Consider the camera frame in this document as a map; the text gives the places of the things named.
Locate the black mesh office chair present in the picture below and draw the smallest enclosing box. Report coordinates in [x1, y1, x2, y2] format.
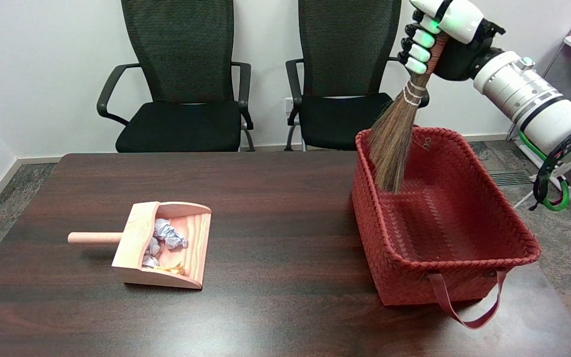
[97, 0, 255, 153]
[285, 0, 430, 152]

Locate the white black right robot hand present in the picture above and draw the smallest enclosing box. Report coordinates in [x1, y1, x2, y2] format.
[399, 0, 507, 82]

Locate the brown straw hand broom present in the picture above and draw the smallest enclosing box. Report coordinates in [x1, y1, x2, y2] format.
[367, 32, 450, 195]

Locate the arm cable bundle with ties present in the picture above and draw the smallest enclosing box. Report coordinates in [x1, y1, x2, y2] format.
[516, 121, 571, 212]

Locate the wooden dustpan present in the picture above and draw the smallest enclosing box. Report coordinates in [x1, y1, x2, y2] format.
[67, 201, 212, 290]

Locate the metal floor vent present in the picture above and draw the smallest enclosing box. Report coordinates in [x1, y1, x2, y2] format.
[489, 170, 535, 187]

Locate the large crumpled white paper ball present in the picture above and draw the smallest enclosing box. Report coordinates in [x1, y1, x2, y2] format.
[154, 219, 188, 249]

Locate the red woven basket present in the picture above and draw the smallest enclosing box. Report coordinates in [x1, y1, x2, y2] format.
[351, 126, 541, 329]

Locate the pink cartoon shelf unit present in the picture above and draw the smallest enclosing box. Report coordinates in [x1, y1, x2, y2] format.
[509, 0, 571, 140]

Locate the orange paper scrap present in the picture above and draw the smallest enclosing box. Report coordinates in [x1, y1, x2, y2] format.
[156, 262, 187, 276]

